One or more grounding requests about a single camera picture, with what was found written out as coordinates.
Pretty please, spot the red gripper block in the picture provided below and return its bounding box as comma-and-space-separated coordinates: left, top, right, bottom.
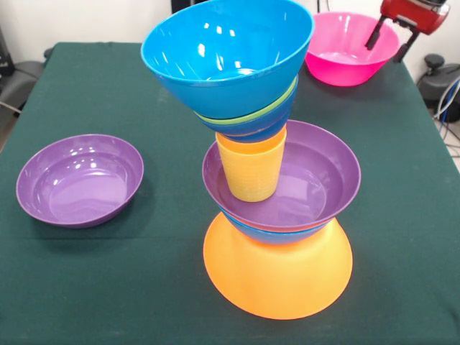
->
364, 0, 451, 64

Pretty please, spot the large pink bowl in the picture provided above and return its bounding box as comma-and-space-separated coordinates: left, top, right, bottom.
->
304, 11, 401, 87

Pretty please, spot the small green bowl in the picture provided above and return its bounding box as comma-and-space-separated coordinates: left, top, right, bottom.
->
195, 75, 299, 127

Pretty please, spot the purple shallow bowl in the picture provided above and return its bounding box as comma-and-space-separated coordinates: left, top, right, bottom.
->
201, 120, 362, 231
15, 134, 145, 229

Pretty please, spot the small dark blue bowl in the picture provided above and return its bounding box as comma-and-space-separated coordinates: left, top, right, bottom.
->
195, 84, 299, 144

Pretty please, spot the light blue bowl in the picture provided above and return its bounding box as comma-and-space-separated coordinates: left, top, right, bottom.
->
218, 210, 335, 246
140, 0, 316, 119

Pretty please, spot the orange cup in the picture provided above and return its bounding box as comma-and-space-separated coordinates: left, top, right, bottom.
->
215, 125, 288, 155

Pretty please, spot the yellow cup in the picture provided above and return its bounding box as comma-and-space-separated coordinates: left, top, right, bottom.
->
217, 146, 287, 203

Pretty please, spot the large orange bowl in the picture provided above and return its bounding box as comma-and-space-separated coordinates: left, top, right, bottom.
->
203, 211, 354, 321

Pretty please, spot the dark green tablecloth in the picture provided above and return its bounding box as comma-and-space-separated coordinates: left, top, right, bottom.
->
0, 42, 460, 345

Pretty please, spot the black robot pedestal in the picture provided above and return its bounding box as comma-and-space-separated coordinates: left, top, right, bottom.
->
171, 0, 202, 11

